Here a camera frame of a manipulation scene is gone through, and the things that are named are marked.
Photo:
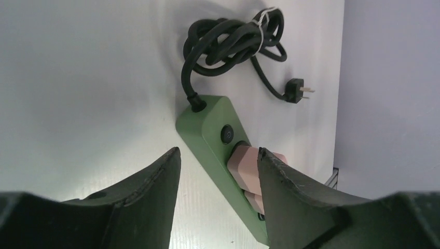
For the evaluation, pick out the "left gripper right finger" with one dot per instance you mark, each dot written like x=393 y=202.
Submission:
x=301 y=212

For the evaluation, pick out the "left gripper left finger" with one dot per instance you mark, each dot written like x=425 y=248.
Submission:
x=136 y=212

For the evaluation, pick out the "pink charger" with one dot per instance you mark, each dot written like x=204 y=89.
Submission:
x=243 y=167
x=255 y=201

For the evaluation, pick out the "green power strip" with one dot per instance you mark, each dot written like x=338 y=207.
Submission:
x=212 y=135

